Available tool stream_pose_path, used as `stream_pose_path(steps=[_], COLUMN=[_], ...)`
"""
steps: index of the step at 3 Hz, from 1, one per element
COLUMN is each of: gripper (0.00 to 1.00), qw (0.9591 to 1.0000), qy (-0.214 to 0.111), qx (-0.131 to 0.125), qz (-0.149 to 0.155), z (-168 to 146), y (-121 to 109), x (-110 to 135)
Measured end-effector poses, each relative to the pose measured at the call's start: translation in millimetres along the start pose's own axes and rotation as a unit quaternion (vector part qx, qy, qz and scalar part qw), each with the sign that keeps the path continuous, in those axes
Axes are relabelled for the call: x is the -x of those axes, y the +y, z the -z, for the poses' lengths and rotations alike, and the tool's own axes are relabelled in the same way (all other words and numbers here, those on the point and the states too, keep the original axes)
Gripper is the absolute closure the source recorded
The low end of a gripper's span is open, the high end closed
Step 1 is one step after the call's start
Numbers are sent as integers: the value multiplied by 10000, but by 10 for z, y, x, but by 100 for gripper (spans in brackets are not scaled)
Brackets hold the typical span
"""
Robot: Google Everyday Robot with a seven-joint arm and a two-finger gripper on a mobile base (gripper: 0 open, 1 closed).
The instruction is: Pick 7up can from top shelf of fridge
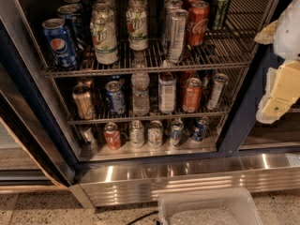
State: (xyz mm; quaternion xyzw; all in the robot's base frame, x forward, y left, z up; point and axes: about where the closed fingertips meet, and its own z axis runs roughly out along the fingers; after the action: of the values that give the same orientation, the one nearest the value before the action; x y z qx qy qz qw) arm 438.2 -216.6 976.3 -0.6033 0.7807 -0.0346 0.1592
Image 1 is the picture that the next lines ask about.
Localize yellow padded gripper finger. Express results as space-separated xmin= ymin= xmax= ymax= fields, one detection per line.
xmin=256 ymin=60 xmax=300 ymax=124
xmin=254 ymin=21 xmax=278 ymax=45

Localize middle wire fridge shelf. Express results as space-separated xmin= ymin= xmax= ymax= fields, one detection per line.
xmin=67 ymin=67 xmax=248 ymax=126

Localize clear plastic bin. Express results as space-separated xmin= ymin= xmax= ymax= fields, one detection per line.
xmin=158 ymin=187 xmax=263 ymax=225

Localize blue pepsi can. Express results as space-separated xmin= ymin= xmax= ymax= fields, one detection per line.
xmin=42 ymin=18 xmax=78 ymax=68
xmin=57 ymin=5 xmax=87 ymax=51

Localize wire fridge shelf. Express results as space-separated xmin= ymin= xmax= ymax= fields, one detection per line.
xmin=67 ymin=67 xmax=248 ymax=126
xmin=44 ymin=0 xmax=269 ymax=78

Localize pepsi can bottom shelf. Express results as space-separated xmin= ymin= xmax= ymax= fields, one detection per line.
xmin=190 ymin=116 xmax=209 ymax=142

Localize silver 7up can bottom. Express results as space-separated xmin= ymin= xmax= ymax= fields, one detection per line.
xmin=129 ymin=120 xmax=144 ymax=148

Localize front blue pepsi can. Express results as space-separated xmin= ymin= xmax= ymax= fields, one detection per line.
xmin=42 ymin=18 xmax=78 ymax=68

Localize dark silver can bottom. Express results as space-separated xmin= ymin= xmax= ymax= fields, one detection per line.
xmin=79 ymin=125 xmax=98 ymax=149

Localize clear water bottle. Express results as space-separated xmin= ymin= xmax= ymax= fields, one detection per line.
xmin=131 ymin=52 xmax=150 ymax=116

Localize top wire fridge shelf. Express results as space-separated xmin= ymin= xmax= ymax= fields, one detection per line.
xmin=44 ymin=0 xmax=269 ymax=78

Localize front red coca-cola can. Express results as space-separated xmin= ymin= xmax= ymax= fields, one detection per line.
xmin=187 ymin=0 xmax=209 ymax=46

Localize blue silver can bottom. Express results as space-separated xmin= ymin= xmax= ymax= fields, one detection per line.
xmin=169 ymin=119 xmax=184 ymax=147

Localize orange can middle shelf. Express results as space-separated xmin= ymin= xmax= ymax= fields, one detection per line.
xmin=182 ymin=78 xmax=202 ymax=113

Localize blue can middle shelf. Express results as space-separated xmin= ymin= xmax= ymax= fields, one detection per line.
xmin=105 ymin=81 xmax=126 ymax=116

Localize slim silver can middle shelf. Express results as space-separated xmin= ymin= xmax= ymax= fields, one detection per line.
xmin=206 ymin=73 xmax=229 ymax=110

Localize black cable on floor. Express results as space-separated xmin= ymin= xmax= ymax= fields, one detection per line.
xmin=126 ymin=210 xmax=159 ymax=225

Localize gold can middle shelf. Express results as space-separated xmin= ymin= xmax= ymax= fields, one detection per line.
xmin=72 ymin=84 xmax=96 ymax=120

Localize front green soda can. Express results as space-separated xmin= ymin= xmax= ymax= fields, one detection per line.
xmin=211 ymin=0 xmax=231 ymax=30

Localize red can bottom shelf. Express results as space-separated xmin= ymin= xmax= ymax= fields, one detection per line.
xmin=104 ymin=122 xmax=121 ymax=150

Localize open fridge glass door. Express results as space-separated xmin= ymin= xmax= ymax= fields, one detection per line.
xmin=0 ymin=22 xmax=76 ymax=188

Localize front slim silver can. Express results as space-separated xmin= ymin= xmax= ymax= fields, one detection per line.
xmin=166 ymin=8 xmax=189 ymax=64

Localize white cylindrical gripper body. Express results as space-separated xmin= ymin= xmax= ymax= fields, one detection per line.
xmin=273 ymin=0 xmax=300 ymax=60

